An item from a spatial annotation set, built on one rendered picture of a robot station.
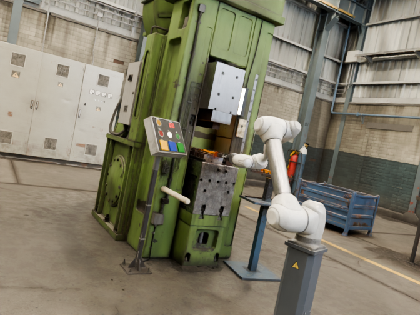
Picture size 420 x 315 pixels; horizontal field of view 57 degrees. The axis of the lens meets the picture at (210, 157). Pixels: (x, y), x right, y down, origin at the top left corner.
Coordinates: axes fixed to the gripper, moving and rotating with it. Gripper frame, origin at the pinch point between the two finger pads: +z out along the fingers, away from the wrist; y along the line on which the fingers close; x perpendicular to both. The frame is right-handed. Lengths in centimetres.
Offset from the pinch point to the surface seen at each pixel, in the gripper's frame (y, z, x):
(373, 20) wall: 778, 522, 440
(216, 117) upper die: -7.6, 5.8, 30.7
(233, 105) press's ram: 7.1, 6.1, 43.6
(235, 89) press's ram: 6, 6, 58
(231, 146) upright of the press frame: 23.3, 19.5, 7.9
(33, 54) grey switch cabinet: -108, 534, 90
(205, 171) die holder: -11.2, -1.1, -16.2
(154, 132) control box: -71, -17, 9
